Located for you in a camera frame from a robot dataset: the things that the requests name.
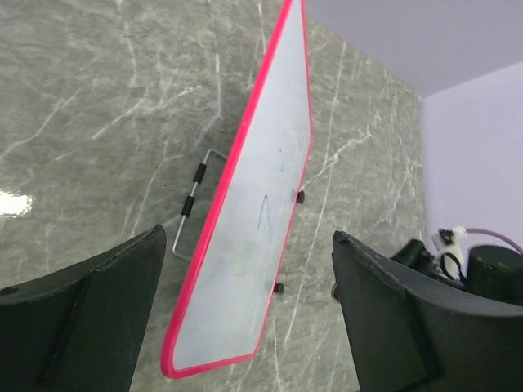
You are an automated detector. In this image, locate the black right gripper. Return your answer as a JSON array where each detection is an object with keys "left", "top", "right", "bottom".
[{"left": 332, "top": 231, "right": 522, "bottom": 391}]

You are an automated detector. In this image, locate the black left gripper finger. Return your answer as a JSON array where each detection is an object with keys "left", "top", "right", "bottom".
[{"left": 1, "top": 225, "right": 167, "bottom": 391}]

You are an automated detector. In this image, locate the pink framed whiteboard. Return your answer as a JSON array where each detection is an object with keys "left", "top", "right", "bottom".
[{"left": 160, "top": 1, "right": 313, "bottom": 379}]

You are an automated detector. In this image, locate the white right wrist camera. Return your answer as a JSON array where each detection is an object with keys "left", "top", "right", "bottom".
[{"left": 431, "top": 226, "right": 467, "bottom": 283}]

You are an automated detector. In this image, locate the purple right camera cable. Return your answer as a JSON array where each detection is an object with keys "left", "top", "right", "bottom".
[{"left": 464, "top": 227, "right": 523, "bottom": 253}]

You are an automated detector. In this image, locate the metal wire board stand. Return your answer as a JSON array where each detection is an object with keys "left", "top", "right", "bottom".
[{"left": 172, "top": 149, "right": 306, "bottom": 295}]

